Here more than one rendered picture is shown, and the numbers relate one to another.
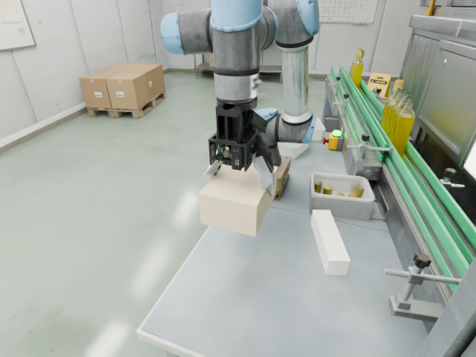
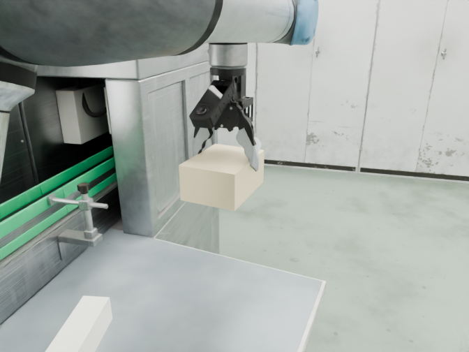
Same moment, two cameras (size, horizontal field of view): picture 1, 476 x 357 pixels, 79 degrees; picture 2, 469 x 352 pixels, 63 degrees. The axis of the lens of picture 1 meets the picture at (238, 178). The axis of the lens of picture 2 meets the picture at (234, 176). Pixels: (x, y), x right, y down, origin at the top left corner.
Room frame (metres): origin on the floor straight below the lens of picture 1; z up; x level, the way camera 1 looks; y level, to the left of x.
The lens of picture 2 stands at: (1.27, 0.06, 1.38)
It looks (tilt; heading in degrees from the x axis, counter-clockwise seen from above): 22 degrees down; 183
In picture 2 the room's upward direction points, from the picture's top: straight up
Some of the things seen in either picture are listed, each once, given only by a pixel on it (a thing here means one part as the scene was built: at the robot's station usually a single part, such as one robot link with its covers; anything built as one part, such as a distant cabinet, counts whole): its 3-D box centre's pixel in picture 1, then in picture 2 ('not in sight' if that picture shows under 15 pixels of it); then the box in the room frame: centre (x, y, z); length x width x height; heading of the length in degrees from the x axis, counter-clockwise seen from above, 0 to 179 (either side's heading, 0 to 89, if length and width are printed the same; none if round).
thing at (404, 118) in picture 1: (399, 134); not in sight; (1.10, -0.66, 0.99); 0.06 x 0.06 x 0.21; 79
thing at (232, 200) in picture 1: (241, 193); (224, 174); (0.52, -0.01, 1.09); 0.16 x 0.12 x 0.07; 160
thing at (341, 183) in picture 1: (338, 194); not in sight; (0.94, -0.40, 0.80); 0.22 x 0.17 x 0.09; 79
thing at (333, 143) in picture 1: (334, 142); not in sight; (1.47, -0.54, 0.79); 0.07 x 0.07 x 0.07; 79
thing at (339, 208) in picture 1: (345, 197); not in sight; (0.93, -0.43, 0.79); 0.27 x 0.17 x 0.08; 79
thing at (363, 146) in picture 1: (368, 149); not in sight; (1.03, -0.52, 0.95); 0.17 x 0.03 x 0.12; 79
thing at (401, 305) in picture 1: (418, 295); (81, 222); (0.40, -0.39, 0.90); 0.17 x 0.05 x 0.22; 79
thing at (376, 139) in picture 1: (353, 95); not in sight; (1.91, -0.76, 0.93); 1.75 x 0.01 x 0.08; 169
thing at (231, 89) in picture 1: (238, 86); (226, 56); (0.50, 0.00, 1.32); 0.08 x 0.08 x 0.05
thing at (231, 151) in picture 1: (235, 132); (229, 98); (0.49, 0.00, 1.24); 0.09 x 0.08 x 0.12; 160
